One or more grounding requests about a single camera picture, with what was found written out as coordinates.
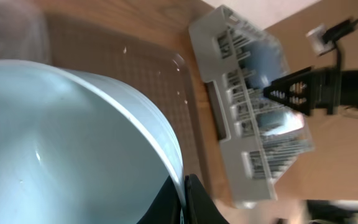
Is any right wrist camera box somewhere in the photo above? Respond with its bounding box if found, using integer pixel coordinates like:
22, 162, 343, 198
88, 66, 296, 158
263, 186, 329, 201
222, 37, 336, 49
306, 24, 334, 56

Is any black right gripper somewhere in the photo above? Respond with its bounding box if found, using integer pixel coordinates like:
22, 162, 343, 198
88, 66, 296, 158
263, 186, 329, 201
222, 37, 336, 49
263, 67, 358, 116

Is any grey dishwasher rack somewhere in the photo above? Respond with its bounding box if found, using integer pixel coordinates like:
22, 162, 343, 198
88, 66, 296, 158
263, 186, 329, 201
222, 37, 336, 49
189, 5, 314, 208

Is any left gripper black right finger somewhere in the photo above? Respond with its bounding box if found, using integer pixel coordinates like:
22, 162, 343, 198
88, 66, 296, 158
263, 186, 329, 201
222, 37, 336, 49
185, 174, 229, 224

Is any dark blue plate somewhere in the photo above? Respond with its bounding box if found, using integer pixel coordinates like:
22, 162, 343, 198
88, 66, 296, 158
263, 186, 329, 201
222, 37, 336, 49
238, 41, 288, 89

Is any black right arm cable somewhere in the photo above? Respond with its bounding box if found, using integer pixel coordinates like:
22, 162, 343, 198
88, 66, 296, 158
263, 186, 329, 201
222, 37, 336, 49
321, 6, 358, 74

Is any light blue cup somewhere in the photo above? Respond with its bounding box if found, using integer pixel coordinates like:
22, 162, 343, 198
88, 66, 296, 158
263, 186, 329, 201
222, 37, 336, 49
257, 110, 305, 136

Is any light blue bowl with rice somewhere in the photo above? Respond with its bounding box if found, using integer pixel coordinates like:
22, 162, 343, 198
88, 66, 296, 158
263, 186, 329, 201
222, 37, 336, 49
0, 60, 186, 223

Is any clear plastic waste bin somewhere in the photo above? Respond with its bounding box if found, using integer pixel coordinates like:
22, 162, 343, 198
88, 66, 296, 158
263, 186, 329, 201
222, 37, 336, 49
0, 0, 50, 64

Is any dark brown serving tray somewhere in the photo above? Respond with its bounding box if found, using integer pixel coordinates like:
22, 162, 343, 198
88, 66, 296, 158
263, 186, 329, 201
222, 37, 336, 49
46, 12, 212, 193

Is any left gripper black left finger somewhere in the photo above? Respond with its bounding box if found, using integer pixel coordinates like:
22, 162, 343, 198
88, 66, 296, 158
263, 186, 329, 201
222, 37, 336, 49
137, 177, 182, 224

